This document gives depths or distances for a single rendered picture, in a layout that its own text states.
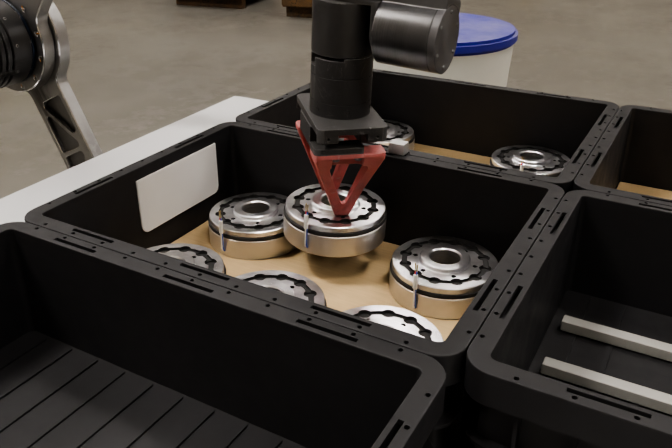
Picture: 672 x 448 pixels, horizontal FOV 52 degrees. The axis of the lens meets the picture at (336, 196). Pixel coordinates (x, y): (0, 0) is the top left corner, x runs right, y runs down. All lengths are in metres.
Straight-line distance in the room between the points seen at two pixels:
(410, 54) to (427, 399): 0.29
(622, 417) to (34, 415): 0.41
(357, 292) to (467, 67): 1.69
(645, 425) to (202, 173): 0.54
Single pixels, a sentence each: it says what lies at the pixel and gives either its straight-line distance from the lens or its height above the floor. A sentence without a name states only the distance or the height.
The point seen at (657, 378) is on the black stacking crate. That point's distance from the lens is 0.63.
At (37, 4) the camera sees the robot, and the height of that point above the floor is 0.96.
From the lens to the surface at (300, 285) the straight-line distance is 0.63.
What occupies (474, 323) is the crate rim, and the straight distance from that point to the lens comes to 0.47.
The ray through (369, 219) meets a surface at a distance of 0.67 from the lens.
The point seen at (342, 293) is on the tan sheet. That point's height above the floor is 0.83.
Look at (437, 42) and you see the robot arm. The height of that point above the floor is 1.07.
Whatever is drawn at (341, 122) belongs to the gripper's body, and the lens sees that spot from 0.63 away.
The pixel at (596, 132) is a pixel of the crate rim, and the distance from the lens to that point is 0.85.
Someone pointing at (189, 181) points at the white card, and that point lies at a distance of 0.78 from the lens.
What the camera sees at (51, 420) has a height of 0.83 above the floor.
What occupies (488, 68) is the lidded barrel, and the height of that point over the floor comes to 0.62.
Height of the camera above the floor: 1.20
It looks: 25 degrees down
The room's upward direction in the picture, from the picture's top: straight up
